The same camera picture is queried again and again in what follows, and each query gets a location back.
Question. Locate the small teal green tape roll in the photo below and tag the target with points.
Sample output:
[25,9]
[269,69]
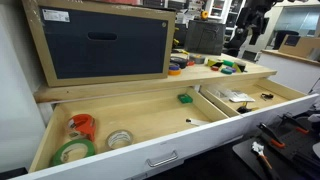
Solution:
[226,71]

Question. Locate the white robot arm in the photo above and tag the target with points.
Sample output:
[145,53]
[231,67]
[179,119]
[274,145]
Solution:
[251,18]

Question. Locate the grey tape roll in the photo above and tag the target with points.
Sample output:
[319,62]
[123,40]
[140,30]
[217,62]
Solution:
[197,59]

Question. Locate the small red tape roll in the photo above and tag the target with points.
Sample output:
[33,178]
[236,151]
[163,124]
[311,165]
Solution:
[214,68]

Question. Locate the clear tape roll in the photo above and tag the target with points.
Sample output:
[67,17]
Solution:
[119,138]

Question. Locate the bright green tape roll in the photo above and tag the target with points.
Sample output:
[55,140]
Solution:
[228,63]

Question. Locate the open white wooden drawer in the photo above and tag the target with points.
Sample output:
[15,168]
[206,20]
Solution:
[157,120]

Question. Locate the orange tape dispenser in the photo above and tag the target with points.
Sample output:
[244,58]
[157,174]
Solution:
[81,126]

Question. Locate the large green tape roll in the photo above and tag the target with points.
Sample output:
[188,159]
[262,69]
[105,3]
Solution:
[73,150]

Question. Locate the cardboard box on right counter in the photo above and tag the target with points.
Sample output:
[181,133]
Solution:
[299,46]

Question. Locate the small green plastic box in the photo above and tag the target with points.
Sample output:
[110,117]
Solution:
[185,98]

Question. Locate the white black marker pen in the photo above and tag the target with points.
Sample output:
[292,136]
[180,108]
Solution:
[196,122]

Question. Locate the dark grey fabric bin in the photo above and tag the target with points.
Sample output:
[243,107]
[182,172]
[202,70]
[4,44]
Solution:
[205,37]

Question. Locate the clear plastic bag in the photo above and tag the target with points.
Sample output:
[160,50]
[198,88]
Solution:
[231,95]

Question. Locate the black yellow small tool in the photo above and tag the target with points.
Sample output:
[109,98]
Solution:
[244,109]

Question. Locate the wooden box with black front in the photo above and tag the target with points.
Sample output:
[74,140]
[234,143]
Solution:
[89,42]

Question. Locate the black binder clip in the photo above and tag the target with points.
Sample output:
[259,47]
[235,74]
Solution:
[267,96]

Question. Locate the black orange clamp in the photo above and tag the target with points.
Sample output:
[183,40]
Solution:
[298,127]
[274,140]

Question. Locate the metal drawer handle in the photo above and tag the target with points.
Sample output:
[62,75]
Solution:
[162,159]

